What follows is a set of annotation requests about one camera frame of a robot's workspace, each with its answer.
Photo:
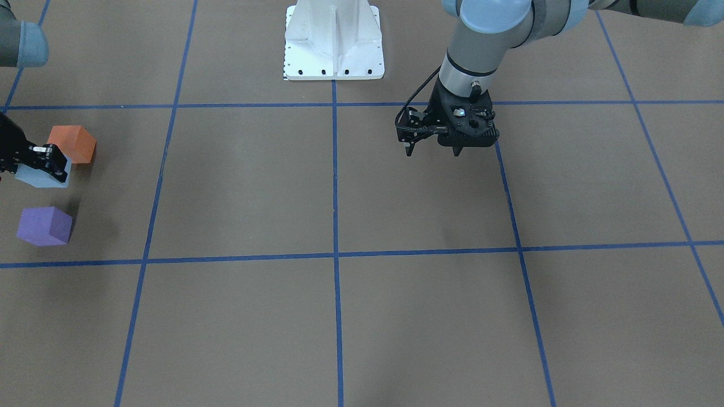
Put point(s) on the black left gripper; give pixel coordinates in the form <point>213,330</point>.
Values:
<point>435,109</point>

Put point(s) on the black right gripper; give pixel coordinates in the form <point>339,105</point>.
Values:
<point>12,146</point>

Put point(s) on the light blue foam block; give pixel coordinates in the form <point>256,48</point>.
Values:
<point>40,179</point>

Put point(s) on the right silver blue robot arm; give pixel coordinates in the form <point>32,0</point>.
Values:
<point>25,45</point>

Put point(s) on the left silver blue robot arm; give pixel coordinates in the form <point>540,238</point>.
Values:
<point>487,30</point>

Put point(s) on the orange foam block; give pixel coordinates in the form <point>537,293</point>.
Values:
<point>75,142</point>

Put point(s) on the purple foam block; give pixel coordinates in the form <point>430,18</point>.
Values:
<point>44,226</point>

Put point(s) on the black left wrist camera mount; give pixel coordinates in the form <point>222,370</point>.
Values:
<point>413,126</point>

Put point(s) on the white pedestal column with base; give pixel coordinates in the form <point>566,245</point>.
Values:
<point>333,40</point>

